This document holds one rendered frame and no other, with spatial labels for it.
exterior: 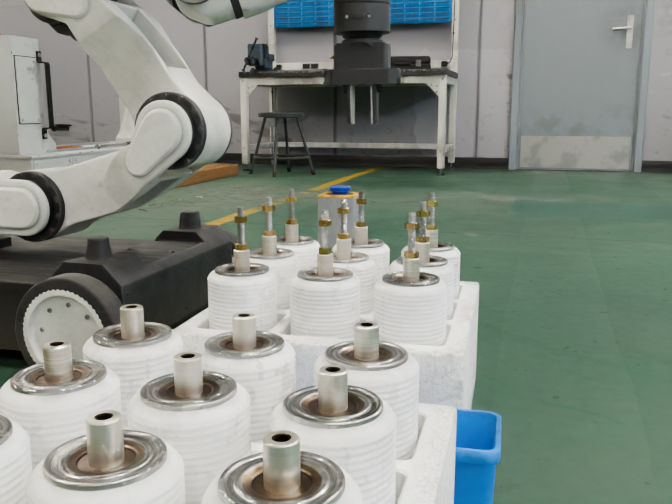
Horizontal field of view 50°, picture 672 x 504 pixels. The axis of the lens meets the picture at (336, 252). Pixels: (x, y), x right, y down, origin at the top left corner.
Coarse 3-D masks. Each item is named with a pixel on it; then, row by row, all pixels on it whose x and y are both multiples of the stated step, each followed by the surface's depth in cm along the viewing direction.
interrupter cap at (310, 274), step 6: (300, 270) 99; (306, 270) 99; (312, 270) 99; (336, 270) 99; (342, 270) 99; (348, 270) 99; (300, 276) 95; (306, 276) 96; (312, 276) 95; (336, 276) 95; (342, 276) 96; (348, 276) 95
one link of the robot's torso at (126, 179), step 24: (144, 120) 130; (168, 120) 129; (144, 144) 131; (168, 144) 130; (48, 168) 149; (72, 168) 142; (96, 168) 140; (120, 168) 135; (144, 168) 132; (192, 168) 149; (48, 192) 142; (72, 192) 143; (96, 192) 141; (120, 192) 138; (144, 192) 138; (72, 216) 144; (96, 216) 142
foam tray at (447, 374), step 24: (288, 312) 105; (456, 312) 105; (192, 336) 95; (288, 336) 94; (456, 336) 94; (312, 360) 92; (432, 360) 88; (456, 360) 87; (312, 384) 93; (432, 384) 89; (456, 384) 88
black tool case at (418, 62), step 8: (392, 56) 538; (400, 56) 537; (408, 56) 536; (416, 56) 535; (424, 56) 534; (392, 64) 538; (400, 64) 535; (408, 64) 534; (416, 64) 535; (424, 64) 535
